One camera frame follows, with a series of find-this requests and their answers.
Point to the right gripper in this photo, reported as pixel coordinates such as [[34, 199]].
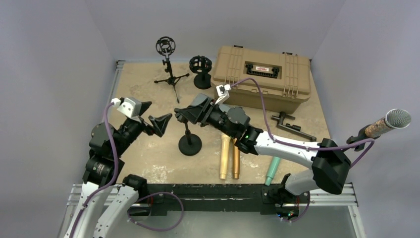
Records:
[[193, 114]]

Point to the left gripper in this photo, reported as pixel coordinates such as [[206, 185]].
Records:
[[158, 123]]

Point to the black stand for green microphone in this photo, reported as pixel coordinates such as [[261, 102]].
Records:
[[189, 144]]

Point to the black round base shockmount stand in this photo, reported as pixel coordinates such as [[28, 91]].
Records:
[[201, 66]]

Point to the cream microphone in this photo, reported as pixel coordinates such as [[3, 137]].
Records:
[[225, 142]]

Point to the gold microphone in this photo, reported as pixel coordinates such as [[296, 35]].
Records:
[[236, 160]]

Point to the black tripod mic stand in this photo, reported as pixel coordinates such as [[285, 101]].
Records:
[[166, 46]]

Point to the mint green microphone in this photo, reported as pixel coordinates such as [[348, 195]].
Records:
[[272, 170]]

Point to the black stand for patterned microphone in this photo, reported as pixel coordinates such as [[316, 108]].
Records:
[[361, 146]]

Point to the silver head patterned microphone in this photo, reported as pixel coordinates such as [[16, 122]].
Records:
[[394, 119]]

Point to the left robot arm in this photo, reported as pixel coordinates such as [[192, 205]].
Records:
[[122, 124]]

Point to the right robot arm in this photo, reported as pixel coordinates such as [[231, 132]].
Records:
[[327, 165]]

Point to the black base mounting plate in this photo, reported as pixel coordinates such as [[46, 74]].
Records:
[[254, 197]]

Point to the tan plastic toolbox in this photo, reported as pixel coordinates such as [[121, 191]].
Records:
[[274, 81]]

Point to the black metal clamp bar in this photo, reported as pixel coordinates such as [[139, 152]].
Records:
[[294, 129]]

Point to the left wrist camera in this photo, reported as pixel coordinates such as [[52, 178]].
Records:
[[128, 106]]

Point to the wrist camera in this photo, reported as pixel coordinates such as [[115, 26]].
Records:
[[223, 93], [128, 106]]

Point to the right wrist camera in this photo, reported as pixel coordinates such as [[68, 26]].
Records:
[[223, 93]]

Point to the aluminium table frame rail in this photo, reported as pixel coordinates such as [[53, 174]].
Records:
[[95, 217]]

